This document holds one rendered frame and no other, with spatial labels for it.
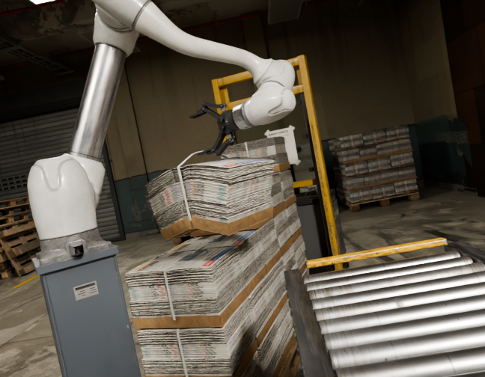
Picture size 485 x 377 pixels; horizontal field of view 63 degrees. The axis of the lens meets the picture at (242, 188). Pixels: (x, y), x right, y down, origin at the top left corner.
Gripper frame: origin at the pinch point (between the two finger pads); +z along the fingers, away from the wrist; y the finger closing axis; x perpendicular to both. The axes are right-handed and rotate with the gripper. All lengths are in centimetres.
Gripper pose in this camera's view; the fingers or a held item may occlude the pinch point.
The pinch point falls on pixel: (197, 134)
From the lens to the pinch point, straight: 151.3
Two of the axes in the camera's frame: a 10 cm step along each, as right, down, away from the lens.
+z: -7.7, 1.9, 6.1
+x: 5.9, -1.4, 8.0
